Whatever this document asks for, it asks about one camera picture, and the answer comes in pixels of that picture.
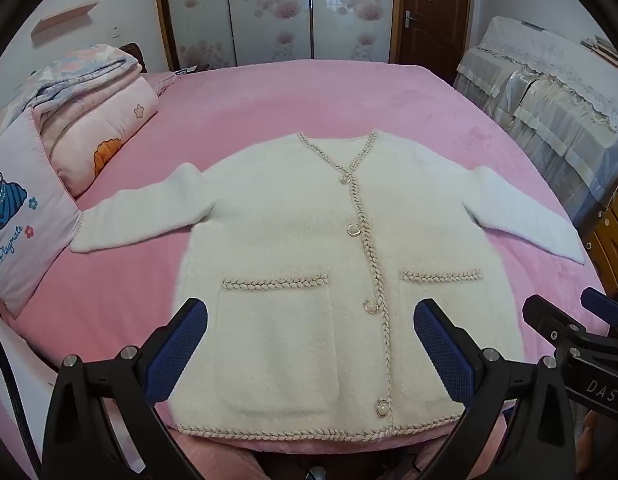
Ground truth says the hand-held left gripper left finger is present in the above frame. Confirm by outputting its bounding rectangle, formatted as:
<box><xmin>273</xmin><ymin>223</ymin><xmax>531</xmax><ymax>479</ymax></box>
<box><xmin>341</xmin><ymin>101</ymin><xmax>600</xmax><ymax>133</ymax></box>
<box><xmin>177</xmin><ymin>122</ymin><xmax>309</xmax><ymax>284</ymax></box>
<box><xmin>41</xmin><ymin>297</ymin><xmax>210</xmax><ymax>480</ymax></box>

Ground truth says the pink wall shelf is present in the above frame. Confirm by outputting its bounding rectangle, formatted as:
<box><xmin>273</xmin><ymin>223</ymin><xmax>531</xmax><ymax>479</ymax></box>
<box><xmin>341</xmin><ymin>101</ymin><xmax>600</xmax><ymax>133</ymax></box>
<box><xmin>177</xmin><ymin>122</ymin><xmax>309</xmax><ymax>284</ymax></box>
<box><xmin>30</xmin><ymin>2</ymin><xmax>98</xmax><ymax>38</ymax></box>

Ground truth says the floral sliding door wardrobe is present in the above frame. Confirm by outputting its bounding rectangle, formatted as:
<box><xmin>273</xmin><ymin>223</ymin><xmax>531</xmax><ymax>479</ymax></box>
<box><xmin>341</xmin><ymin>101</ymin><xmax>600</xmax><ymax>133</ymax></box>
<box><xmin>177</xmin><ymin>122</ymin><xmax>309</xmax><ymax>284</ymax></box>
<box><xmin>154</xmin><ymin>0</ymin><xmax>404</xmax><ymax>72</ymax></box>

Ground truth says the dark wooden headboard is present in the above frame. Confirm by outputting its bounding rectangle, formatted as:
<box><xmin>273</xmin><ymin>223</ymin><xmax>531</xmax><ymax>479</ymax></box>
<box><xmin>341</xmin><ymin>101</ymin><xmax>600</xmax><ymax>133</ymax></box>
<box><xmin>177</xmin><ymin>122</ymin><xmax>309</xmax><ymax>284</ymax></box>
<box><xmin>120</xmin><ymin>42</ymin><xmax>148</xmax><ymax>75</ymax></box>

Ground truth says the brown wooden door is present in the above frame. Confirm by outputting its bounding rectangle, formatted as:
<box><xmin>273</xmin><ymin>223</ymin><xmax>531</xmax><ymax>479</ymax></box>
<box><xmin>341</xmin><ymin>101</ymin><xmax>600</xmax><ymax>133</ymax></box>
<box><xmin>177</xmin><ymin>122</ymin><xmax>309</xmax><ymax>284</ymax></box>
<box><xmin>396</xmin><ymin>0</ymin><xmax>472</xmax><ymax>86</ymax></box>

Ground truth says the pink printed pillow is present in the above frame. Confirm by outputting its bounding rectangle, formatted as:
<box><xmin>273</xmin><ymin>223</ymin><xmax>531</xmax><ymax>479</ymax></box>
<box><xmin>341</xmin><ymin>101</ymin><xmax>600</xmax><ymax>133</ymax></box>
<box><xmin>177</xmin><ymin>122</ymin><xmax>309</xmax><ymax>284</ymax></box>
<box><xmin>0</xmin><ymin>115</ymin><xmax>84</xmax><ymax>318</ymax></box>

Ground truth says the white fluffy cardigan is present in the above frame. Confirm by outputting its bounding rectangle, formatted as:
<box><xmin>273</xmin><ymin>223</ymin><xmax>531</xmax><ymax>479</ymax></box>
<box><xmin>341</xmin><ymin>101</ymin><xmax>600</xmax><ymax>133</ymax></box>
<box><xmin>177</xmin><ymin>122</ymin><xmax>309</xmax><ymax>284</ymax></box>
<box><xmin>70</xmin><ymin>129</ymin><xmax>587</xmax><ymax>443</ymax></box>

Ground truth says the wooden drawer cabinet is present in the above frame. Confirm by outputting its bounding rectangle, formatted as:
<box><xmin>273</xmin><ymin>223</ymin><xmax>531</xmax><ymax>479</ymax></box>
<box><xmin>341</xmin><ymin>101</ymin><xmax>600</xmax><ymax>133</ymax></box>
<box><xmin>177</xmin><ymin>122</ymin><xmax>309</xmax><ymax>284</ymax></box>
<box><xmin>586</xmin><ymin>180</ymin><xmax>618</xmax><ymax>296</ymax></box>

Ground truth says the folded pink quilt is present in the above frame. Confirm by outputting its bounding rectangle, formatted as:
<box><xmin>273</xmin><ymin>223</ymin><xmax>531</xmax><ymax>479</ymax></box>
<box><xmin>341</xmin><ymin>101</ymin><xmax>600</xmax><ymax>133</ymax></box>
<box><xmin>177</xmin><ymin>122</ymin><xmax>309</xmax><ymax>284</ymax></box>
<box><xmin>33</xmin><ymin>77</ymin><xmax>160</xmax><ymax>198</ymax></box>

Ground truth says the pink bed blanket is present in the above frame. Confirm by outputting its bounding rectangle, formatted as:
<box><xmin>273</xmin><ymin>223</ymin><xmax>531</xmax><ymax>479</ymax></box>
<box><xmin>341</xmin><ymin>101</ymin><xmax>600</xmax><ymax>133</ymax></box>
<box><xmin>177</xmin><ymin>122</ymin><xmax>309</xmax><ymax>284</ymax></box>
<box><xmin>0</xmin><ymin>57</ymin><xmax>614</xmax><ymax>480</ymax></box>

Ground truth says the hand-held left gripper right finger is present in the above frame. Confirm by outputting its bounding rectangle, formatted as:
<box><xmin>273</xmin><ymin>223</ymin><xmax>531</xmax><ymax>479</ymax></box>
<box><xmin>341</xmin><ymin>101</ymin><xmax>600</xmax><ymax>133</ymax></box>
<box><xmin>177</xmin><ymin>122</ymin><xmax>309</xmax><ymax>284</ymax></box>
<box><xmin>413</xmin><ymin>298</ymin><xmax>574</xmax><ymax>480</ymax></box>

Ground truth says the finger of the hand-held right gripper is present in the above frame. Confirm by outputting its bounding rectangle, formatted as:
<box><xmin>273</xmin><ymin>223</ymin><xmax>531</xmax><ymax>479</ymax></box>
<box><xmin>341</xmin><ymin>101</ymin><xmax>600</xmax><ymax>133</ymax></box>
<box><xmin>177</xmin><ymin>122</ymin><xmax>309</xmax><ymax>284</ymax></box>
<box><xmin>580</xmin><ymin>287</ymin><xmax>618</xmax><ymax>341</ymax></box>
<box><xmin>522</xmin><ymin>295</ymin><xmax>612</xmax><ymax>361</ymax></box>

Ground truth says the folded floral blanket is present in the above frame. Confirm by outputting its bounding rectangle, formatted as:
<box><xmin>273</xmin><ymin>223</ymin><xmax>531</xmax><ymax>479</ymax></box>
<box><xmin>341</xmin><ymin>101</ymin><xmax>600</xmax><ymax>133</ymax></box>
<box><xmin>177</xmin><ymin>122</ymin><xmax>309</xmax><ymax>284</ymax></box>
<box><xmin>9</xmin><ymin>44</ymin><xmax>144</xmax><ymax>121</ymax></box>

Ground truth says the lace cloth covered furniture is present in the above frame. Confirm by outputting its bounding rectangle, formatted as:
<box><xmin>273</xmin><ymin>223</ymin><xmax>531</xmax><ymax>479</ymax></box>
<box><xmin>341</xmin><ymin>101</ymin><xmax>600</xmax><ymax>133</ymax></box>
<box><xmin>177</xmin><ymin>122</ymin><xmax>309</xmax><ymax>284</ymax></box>
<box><xmin>454</xmin><ymin>15</ymin><xmax>618</xmax><ymax>226</ymax></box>

